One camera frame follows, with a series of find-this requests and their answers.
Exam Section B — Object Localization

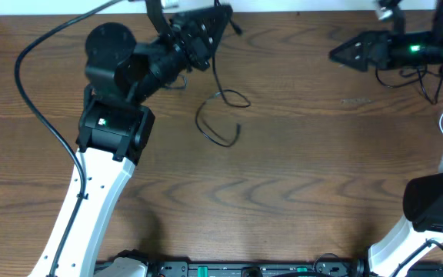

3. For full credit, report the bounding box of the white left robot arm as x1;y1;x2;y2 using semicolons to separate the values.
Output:
32;1;233;276

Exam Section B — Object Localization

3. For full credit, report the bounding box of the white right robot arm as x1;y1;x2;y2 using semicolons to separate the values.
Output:
329;1;443;276

